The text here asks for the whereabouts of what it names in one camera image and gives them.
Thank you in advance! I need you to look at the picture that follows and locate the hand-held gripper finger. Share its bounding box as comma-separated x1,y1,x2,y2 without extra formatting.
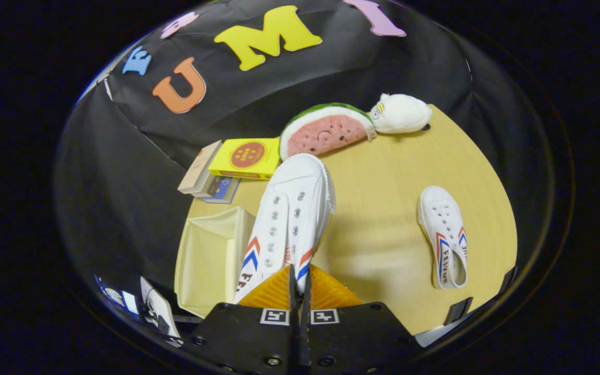
300,268,420,375
185,264,301,375

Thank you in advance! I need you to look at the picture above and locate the beige storage box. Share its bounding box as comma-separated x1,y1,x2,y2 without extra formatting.
174,206,256,319

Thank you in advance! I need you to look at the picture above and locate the white shoe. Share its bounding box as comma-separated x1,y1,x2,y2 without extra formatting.
233,153,337,305
418,186,469,290

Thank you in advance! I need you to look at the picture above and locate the white flat device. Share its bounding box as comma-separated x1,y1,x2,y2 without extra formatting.
140,276,182,340

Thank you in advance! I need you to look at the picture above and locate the grey book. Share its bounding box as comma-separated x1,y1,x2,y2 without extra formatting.
192,173,218,199

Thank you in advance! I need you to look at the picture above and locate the blue lit screen device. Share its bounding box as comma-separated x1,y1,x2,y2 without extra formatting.
96,275,140,315

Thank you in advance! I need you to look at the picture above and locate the yellow book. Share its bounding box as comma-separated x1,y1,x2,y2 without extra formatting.
208,137,281,181

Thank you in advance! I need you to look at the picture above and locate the watermelon slice plush toy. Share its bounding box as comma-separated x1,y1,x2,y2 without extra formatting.
279,103,377,161

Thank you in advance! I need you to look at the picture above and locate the white plush toy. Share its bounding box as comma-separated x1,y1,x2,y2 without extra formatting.
369,93,433,134

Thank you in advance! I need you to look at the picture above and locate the black backdrop cloth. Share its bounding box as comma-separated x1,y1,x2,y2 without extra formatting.
55,0,556,313

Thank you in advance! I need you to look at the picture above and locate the black table edge bracket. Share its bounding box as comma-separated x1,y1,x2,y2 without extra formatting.
500,266,517,295
444,297,474,327

